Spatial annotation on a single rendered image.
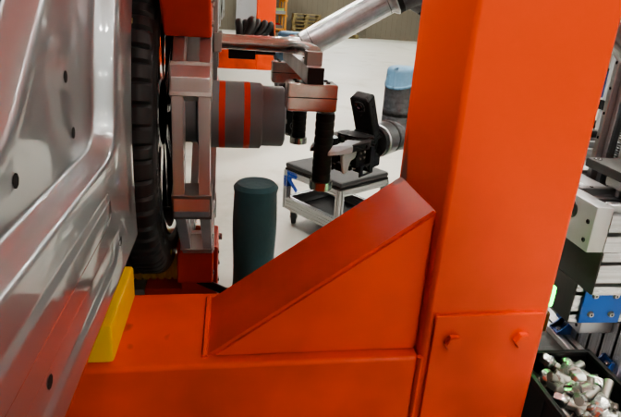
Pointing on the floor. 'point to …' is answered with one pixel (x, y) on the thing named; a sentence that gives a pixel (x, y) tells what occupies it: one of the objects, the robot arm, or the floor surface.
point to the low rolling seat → (344, 182)
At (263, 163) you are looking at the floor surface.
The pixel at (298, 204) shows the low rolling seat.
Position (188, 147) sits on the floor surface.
